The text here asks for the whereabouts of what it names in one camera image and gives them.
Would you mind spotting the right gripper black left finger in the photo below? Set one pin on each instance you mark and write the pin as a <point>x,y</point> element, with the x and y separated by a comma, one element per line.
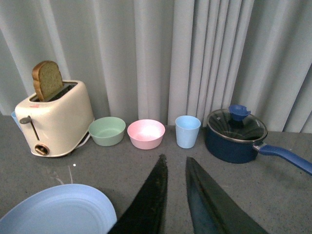
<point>145,215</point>

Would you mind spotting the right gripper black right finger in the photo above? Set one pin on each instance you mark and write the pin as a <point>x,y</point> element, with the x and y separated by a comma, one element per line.
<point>211,208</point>

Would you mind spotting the light blue plate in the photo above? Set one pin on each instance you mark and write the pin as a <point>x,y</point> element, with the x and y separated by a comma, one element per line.
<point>63,209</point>

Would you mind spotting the dark blue saucepan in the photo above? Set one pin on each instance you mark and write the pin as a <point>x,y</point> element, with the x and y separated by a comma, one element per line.
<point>240,152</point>

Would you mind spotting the pink bowl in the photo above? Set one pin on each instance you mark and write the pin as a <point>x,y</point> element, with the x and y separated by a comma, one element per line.
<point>146,134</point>

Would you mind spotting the light blue cup right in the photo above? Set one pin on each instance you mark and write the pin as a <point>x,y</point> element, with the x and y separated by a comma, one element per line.
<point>186,128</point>

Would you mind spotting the light blue cup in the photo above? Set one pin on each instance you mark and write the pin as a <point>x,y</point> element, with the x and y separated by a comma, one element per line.
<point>186,128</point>
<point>14,117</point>

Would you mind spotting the glass pot lid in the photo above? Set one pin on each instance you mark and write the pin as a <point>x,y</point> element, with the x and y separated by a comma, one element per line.
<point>236,124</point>

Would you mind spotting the green bowl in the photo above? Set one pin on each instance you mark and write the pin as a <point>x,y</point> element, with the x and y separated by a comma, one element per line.
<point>107,131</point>

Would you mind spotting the cream white toaster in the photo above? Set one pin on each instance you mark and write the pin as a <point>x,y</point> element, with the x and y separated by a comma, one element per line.
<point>55,128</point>

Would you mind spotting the grey curtain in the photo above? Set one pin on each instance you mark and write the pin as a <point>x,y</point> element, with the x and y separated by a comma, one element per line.
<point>161,59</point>

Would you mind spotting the light blue cup left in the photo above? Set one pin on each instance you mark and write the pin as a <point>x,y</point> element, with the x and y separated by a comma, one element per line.
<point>14,117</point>

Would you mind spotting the toasted bread slice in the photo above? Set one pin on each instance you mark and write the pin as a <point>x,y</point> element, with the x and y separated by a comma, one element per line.
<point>47,79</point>

